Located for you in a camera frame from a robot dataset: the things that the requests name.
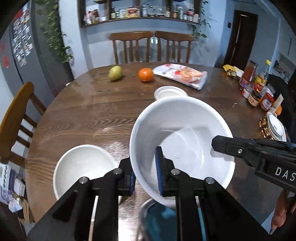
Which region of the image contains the large speckled white bowl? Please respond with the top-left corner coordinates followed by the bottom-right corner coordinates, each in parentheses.
top-left (53, 145), bottom-right (119, 199)

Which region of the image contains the blue teardrop dish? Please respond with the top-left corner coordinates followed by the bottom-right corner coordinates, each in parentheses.
top-left (138, 197), bottom-right (206, 241)

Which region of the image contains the medium white bowl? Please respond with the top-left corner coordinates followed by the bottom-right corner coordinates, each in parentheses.
top-left (129, 96), bottom-right (235, 208)

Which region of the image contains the person's right hand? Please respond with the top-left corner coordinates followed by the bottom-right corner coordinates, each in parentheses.
top-left (271, 189), bottom-right (290, 230)

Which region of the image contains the white plate on trivet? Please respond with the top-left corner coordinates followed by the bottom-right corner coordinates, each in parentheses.
top-left (266, 112), bottom-right (287, 142)

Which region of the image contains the beaded wooden trivet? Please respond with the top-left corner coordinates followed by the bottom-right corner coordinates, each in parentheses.
top-left (258, 115), bottom-right (274, 140)

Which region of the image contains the red label sauce jar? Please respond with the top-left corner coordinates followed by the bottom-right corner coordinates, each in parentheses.
top-left (260, 92), bottom-right (274, 113)

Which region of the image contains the dark lid sauce jar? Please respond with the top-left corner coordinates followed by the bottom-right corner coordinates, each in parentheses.
top-left (248, 90), bottom-right (262, 107)

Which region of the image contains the yellow cap oil bottle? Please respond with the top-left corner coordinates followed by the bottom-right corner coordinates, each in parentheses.
top-left (253, 59), bottom-right (271, 93)

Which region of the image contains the red sauce bottle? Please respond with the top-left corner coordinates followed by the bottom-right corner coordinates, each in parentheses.
top-left (239, 60), bottom-right (257, 90)

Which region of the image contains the stack of books and boxes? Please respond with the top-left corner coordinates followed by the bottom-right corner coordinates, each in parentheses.
top-left (1, 162), bottom-right (32, 223)

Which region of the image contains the yellow snack packet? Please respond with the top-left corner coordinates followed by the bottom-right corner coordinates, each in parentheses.
top-left (222, 64), bottom-right (244, 80)

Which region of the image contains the plastic snack bag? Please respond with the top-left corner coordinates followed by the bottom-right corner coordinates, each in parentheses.
top-left (152, 63), bottom-right (208, 90)

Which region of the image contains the wooden chair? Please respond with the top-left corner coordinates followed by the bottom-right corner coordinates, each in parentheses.
top-left (1, 82), bottom-right (46, 168)
top-left (109, 31), bottom-right (154, 64)
top-left (154, 31), bottom-right (194, 63)

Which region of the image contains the dark doorway door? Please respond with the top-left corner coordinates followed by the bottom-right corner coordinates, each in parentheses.
top-left (223, 10), bottom-right (258, 70)

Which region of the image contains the small white bowl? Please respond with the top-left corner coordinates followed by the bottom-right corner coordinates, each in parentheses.
top-left (154, 86), bottom-right (188, 100)

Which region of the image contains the orange tangerine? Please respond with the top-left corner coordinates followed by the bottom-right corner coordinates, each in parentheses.
top-left (138, 68), bottom-right (154, 82)

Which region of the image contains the hanging green vine plant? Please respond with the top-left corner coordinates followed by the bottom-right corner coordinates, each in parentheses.
top-left (188, 0), bottom-right (211, 41)

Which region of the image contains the wooden chair back right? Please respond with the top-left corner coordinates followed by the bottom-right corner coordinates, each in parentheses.
top-left (154, 31), bottom-right (194, 63)

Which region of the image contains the green pear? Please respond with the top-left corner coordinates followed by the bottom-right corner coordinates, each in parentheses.
top-left (109, 66), bottom-right (122, 81)

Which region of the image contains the wooden chair back left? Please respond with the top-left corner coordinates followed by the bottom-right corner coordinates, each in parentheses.
top-left (109, 31), bottom-right (154, 64)

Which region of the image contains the grey refrigerator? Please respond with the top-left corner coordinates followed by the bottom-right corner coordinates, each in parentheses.
top-left (1, 1), bottom-right (74, 105)

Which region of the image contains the green vine plant left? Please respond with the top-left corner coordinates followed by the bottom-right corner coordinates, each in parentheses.
top-left (35, 0), bottom-right (74, 63)

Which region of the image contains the wall spice shelf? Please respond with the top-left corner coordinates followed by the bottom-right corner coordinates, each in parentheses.
top-left (77, 1), bottom-right (194, 28)

